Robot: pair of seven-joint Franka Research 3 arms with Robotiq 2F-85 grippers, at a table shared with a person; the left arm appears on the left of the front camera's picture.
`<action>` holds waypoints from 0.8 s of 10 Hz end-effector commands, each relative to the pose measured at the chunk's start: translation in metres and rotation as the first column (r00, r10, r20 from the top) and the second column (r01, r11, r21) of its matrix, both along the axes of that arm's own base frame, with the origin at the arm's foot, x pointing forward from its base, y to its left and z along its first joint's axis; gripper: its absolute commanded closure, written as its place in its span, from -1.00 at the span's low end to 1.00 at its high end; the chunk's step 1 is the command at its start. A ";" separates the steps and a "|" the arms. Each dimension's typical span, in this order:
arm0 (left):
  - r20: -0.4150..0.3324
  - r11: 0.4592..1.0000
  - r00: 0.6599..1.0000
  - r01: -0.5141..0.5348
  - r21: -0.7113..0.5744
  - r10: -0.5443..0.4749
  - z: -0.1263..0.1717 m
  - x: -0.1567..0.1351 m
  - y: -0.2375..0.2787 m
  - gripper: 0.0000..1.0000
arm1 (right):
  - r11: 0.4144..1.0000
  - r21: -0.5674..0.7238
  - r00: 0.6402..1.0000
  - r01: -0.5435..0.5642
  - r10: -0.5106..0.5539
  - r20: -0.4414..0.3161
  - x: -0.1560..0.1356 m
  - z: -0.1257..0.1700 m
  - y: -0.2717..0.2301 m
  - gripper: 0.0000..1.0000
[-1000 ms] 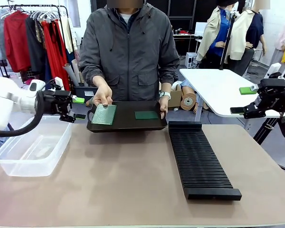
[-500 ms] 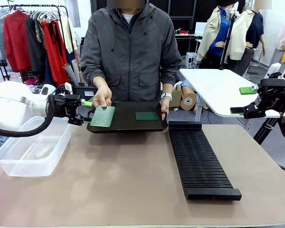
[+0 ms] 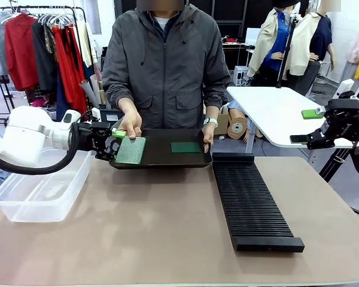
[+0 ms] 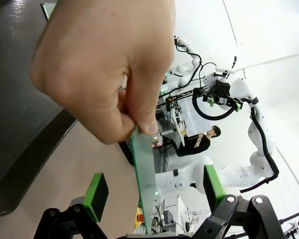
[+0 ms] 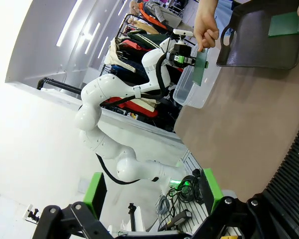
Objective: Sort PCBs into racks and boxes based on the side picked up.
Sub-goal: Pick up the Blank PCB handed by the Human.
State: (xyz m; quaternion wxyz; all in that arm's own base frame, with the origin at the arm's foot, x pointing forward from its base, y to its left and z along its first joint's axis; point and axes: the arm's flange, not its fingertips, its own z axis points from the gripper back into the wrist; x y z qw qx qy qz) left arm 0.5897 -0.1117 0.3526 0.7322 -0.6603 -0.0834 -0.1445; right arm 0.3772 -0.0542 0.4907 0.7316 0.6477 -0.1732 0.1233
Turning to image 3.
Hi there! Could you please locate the beige paper roll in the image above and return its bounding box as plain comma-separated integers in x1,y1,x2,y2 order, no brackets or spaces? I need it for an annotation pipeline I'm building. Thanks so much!
78,78,101,110
89,74,104,106

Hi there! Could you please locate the black tripod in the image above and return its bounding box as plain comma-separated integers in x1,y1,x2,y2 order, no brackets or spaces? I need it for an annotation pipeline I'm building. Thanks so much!
318,146,359,222

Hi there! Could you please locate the person's left hand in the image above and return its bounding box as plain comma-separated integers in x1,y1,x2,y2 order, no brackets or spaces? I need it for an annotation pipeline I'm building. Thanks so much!
202,125,217,154

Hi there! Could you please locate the white wristwatch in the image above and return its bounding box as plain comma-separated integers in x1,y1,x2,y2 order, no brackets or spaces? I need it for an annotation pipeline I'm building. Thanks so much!
203,117,219,130

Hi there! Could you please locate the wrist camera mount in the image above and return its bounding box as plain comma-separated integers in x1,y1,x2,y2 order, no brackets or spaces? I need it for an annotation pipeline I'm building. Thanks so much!
88,108,102,123
336,80,359,101

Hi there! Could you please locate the mannequin beige jacket blue shirt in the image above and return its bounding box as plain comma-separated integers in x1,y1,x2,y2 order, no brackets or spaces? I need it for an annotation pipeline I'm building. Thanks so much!
246,0,293,88

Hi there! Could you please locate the mannequin cream jacket navy shirt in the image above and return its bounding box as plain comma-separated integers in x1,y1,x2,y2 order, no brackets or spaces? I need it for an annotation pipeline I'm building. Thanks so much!
288,0,337,97

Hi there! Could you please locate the black clothes rack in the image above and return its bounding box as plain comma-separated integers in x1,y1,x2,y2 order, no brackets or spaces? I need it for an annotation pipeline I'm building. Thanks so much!
0,5,92,120

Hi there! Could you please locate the black slotted PCB rack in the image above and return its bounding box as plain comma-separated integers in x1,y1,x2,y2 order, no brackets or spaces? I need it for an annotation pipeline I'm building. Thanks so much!
211,152,306,254

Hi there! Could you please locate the white crate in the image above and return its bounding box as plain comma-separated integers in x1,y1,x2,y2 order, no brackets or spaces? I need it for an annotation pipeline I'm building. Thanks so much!
233,65,251,88

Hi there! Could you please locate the grey storage bin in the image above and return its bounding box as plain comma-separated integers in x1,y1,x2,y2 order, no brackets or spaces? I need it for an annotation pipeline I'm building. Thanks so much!
91,106,124,124

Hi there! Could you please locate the person's right forearm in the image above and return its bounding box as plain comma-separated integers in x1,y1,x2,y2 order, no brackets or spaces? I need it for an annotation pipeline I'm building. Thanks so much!
102,68,138,110

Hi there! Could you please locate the brown cardboard spool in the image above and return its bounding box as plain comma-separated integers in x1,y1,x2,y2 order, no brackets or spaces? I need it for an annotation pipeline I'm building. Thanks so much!
226,114,250,142

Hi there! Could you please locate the black stand pole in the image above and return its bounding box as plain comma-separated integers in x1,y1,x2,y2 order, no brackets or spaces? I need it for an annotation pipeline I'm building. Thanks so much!
275,14,299,89

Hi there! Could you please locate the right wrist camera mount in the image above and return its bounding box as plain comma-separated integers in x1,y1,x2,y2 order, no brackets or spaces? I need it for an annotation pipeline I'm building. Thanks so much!
336,80,359,101

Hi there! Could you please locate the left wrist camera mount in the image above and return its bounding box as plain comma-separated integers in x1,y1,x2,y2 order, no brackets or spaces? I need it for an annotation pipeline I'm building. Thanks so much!
88,108,102,123

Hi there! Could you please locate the white monitor back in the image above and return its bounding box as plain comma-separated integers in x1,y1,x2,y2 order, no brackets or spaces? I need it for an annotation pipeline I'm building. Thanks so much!
245,27,263,46

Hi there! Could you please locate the green perforated PCB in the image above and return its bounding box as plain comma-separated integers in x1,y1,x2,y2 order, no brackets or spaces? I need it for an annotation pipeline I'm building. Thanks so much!
114,136,147,166
171,142,202,154

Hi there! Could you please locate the black plastic tray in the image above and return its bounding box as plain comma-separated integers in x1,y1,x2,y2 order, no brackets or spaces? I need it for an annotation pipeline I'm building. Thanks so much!
109,128,214,170

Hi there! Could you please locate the red hanging dress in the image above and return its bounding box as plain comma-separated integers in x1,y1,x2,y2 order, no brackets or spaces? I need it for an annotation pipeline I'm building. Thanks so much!
51,25,89,115

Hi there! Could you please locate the brown cardboard box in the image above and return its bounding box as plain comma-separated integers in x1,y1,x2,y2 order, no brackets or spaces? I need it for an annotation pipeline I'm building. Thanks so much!
214,107,230,139

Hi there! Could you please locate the white side table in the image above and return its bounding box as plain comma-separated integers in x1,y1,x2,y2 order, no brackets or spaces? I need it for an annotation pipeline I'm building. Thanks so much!
226,86,359,153

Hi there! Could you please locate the dark grey hanging garment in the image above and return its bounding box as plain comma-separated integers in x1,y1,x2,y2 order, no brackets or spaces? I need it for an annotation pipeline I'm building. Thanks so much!
32,19,59,94

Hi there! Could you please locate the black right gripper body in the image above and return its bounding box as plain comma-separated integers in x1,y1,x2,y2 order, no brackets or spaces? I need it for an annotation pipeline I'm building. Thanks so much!
321,99,359,140

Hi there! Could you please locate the clear plastic box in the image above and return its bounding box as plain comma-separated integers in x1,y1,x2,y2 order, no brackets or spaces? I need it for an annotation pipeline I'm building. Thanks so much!
0,148,92,224

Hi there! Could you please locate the person's left forearm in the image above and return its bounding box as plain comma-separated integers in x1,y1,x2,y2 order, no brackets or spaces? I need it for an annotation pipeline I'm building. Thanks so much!
201,74,233,122

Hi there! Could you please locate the cream hanging garment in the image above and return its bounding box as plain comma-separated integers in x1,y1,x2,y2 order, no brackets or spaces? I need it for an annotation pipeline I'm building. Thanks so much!
75,20,96,68

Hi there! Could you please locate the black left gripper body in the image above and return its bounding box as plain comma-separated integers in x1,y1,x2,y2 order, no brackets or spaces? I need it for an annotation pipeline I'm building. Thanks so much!
77,121,113,161

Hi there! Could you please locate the person's right hand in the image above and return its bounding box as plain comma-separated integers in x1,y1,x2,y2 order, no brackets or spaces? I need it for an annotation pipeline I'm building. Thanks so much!
118,100,143,140

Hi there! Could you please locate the person in grey jacket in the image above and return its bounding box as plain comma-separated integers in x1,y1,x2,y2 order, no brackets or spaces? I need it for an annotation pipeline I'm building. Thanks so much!
101,0,233,131

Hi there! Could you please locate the navy blue hanging garment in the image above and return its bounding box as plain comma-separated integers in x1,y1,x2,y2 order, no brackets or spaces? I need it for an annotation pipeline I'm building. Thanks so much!
56,71,78,122

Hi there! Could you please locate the red hanging shirt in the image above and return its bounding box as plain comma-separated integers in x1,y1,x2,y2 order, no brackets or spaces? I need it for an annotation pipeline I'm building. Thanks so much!
4,13,40,92

